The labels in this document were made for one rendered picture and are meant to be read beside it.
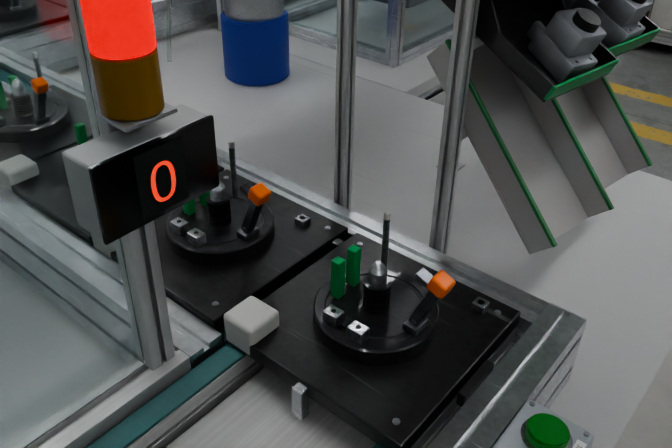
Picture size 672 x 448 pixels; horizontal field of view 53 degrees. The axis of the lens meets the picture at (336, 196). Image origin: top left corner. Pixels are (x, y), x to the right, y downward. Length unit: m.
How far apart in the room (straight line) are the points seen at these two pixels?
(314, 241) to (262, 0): 0.78
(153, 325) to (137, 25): 0.32
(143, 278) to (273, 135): 0.75
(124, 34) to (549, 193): 0.60
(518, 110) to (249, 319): 0.45
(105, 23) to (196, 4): 1.48
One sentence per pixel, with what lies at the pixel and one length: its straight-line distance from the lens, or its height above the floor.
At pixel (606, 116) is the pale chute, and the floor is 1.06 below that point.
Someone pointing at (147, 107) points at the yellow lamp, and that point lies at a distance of 0.55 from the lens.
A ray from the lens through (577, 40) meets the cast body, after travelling 0.79.
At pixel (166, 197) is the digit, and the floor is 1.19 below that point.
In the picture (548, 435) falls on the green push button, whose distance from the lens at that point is 0.70.
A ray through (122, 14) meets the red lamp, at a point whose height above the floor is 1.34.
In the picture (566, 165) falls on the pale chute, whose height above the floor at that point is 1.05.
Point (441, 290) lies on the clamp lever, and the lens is 0.67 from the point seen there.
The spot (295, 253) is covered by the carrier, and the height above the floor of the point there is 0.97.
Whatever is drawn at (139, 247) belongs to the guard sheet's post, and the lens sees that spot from 0.65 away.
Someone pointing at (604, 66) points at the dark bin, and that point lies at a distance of 0.85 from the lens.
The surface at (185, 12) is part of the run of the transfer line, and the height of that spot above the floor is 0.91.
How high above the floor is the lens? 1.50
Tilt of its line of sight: 33 degrees down
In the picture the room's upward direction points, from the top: 1 degrees clockwise
